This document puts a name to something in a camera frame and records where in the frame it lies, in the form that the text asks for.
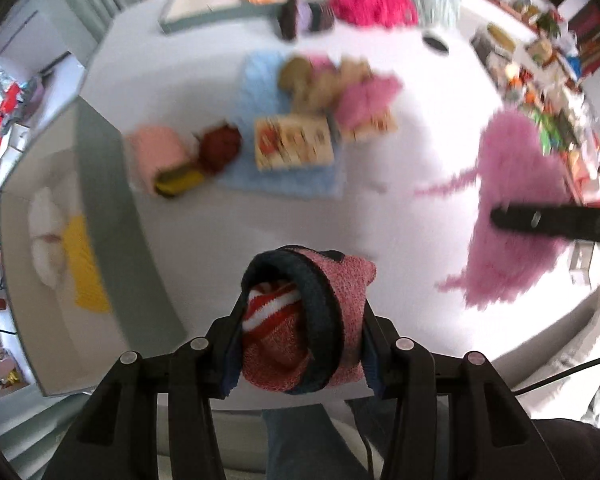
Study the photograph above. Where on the small hot pink fluffy cloth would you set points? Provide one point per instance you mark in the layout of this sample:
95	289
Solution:
365	97

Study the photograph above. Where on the yellow knit cloth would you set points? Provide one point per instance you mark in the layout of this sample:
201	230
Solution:
87	265

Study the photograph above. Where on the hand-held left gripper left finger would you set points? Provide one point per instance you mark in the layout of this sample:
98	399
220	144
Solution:
220	330

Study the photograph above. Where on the light blue fluffy cloth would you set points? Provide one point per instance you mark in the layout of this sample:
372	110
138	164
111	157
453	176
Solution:
280	182

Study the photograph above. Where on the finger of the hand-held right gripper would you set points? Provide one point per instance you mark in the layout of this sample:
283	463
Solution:
555	221

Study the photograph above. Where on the flat grey tray box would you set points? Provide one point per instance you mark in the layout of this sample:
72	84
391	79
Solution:
215	2

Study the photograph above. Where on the brown plush toy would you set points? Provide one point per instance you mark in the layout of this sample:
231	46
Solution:
325	85

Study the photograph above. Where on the pile of snack packets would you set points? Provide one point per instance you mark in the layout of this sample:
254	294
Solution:
555	125

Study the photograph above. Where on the black round disc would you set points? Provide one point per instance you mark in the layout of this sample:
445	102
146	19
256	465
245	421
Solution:
435	43

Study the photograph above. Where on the person's leg in jeans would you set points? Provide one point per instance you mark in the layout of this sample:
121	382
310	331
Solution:
305	440

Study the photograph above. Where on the large light pink fluffy cloth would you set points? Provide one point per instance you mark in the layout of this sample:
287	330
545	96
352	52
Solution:
520	170

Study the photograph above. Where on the pink sock roll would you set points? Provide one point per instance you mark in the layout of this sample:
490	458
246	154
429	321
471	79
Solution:
155	152

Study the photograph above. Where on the white plush item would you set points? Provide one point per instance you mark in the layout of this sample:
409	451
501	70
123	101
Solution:
45	240

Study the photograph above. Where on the small white box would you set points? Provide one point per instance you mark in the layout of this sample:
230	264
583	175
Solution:
582	257

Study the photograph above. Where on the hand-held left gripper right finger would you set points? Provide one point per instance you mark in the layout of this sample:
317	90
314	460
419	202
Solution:
375	355

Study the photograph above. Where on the magenta fluffy cloth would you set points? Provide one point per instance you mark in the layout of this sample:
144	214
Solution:
370	0

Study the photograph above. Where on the large grey storage box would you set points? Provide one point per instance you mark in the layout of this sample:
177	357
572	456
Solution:
115	210

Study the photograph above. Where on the dark striped sock roll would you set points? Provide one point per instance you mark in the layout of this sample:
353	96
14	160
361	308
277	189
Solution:
323	16

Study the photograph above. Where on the red knit sock roll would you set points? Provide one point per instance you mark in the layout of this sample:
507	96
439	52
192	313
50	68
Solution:
340	310

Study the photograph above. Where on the purple sock roll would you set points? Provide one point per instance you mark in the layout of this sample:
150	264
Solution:
295	17

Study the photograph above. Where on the dark red sock ball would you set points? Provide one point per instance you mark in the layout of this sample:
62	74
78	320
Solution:
221	144

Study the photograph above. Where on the yellow and dark sock roll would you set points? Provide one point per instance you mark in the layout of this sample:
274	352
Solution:
177	183

